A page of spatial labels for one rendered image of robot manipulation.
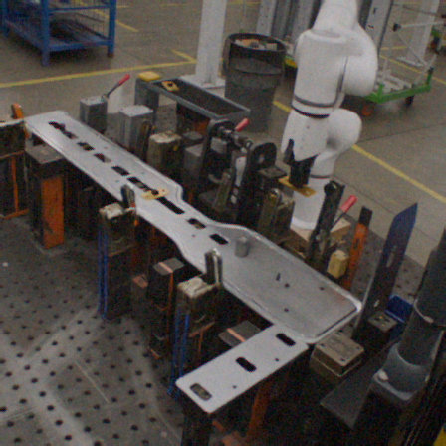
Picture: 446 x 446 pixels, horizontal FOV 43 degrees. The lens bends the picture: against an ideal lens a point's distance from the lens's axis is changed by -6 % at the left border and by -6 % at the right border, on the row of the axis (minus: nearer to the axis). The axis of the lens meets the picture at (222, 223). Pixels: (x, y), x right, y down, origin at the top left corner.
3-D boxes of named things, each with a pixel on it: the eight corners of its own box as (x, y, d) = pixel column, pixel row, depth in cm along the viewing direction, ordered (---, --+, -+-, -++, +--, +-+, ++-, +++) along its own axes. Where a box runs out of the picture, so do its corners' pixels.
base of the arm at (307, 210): (301, 195, 221) (309, 152, 211) (341, 218, 211) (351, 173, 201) (269, 212, 209) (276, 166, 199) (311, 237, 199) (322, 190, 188)
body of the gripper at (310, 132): (314, 96, 122) (305, 142, 128) (282, 103, 115) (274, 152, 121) (341, 108, 117) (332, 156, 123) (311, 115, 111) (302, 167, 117)
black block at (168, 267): (137, 351, 155) (140, 265, 139) (168, 336, 162) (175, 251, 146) (156, 369, 150) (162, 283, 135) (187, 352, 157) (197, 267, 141)
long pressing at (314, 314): (9, 122, 200) (8, 118, 199) (63, 111, 214) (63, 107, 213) (309, 351, 121) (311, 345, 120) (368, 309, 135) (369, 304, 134)
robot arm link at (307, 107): (312, 86, 121) (310, 99, 122) (285, 92, 115) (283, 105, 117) (343, 100, 116) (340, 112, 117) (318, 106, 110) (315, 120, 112)
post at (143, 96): (127, 183, 231) (133, 78, 207) (142, 178, 236) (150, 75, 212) (138, 191, 226) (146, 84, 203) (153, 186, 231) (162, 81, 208)
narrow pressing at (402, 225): (345, 351, 120) (390, 214, 102) (374, 329, 128) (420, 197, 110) (347, 352, 120) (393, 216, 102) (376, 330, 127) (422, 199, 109)
